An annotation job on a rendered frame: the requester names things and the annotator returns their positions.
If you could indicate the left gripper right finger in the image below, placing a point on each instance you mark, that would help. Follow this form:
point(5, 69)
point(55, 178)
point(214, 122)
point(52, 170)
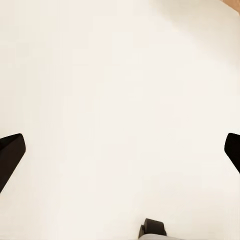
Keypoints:
point(232, 149)

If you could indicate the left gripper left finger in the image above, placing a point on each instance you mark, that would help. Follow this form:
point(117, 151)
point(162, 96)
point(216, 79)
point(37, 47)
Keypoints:
point(12, 149)

